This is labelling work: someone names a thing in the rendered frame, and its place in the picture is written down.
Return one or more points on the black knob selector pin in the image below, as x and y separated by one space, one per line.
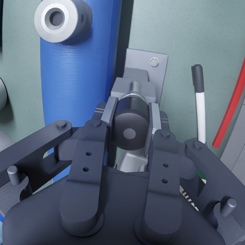
122 122

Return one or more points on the grey pin boss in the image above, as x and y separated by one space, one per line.
55 19

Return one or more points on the red curved strip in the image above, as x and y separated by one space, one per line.
229 114

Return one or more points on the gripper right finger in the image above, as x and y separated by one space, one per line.
164 172

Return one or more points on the green white striped box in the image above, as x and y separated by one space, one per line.
202 176

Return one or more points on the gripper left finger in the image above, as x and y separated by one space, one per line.
84 172

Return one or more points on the grey pin holder bracket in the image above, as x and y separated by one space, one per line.
139 57

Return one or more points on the grey panel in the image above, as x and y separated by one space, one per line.
237 153

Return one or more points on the grey hex bolt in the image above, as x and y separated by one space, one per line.
154 61

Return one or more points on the blue post tube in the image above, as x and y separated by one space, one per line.
76 76

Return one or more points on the black and white marker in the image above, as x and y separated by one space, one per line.
200 107

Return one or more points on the grey round object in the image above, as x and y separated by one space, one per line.
2 93
4 141

